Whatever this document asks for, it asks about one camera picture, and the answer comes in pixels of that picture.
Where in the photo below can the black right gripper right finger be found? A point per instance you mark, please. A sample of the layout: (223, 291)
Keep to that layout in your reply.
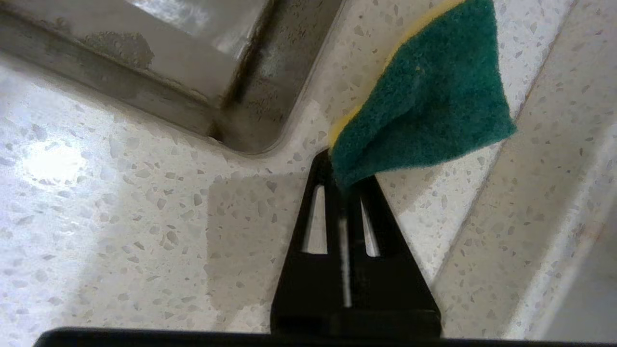
(395, 299)

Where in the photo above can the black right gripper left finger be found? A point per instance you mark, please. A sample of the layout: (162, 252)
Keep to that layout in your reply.
(308, 299)

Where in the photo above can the yellow and green sponge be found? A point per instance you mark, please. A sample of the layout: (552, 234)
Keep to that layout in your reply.
(434, 96)

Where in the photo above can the stainless steel sink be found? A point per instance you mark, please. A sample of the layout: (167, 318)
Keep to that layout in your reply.
(144, 58)

